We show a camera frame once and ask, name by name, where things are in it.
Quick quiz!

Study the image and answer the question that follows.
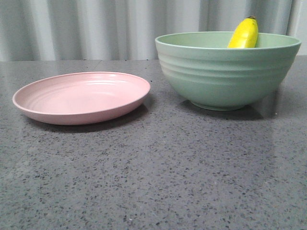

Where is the white curtain backdrop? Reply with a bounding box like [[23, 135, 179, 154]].
[[0, 0, 307, 61]]

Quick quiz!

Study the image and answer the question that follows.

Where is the green ribbed bowl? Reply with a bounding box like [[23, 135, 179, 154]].
[[155, 32, 301, 111]]

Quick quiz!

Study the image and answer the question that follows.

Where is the pink plate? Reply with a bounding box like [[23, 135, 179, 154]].
[[12, 72, 151, 125]]

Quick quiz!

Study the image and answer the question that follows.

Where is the yellow banana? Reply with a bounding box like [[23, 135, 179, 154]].
[[227, 16, 259, 48]]

